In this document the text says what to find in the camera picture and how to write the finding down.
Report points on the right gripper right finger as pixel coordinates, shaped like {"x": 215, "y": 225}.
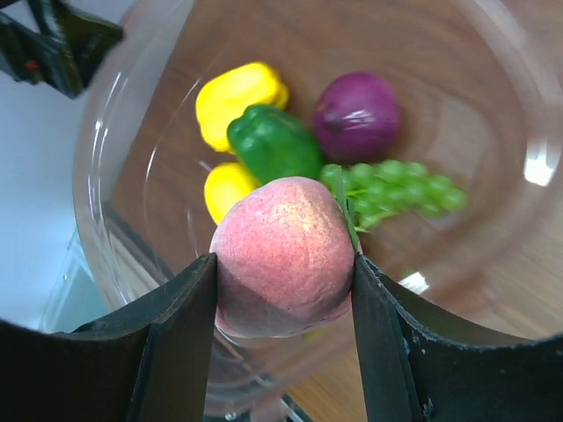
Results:
{"x": 420, "y": 362}

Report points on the pink fake peach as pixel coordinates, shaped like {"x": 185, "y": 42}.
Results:
{"x": 285, "y": 262}

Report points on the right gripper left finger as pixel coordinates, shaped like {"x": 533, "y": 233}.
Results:
{"x": 147, "y": 361}

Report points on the green fake pepper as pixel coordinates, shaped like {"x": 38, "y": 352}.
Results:
{"x": 272, "y": 144}

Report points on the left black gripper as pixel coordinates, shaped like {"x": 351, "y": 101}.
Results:
{"x": 65, "y": 53}

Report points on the yellow fake lemon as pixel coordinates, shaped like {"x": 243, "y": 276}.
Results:
{"x": 225, "y": 186}

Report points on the purple fake onion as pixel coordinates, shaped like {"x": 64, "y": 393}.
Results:
{"x": 356, "y": 118}

